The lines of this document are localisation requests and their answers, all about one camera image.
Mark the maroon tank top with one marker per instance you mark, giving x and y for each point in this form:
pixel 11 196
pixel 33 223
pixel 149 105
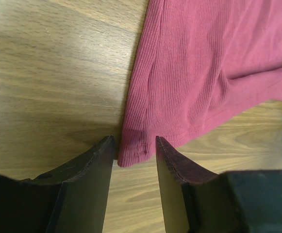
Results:
pixel 198 64

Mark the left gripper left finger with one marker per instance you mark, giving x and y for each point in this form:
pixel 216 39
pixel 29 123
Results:
pixel 71 198

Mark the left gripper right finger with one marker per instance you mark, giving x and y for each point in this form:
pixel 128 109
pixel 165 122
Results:
pixel 196 200

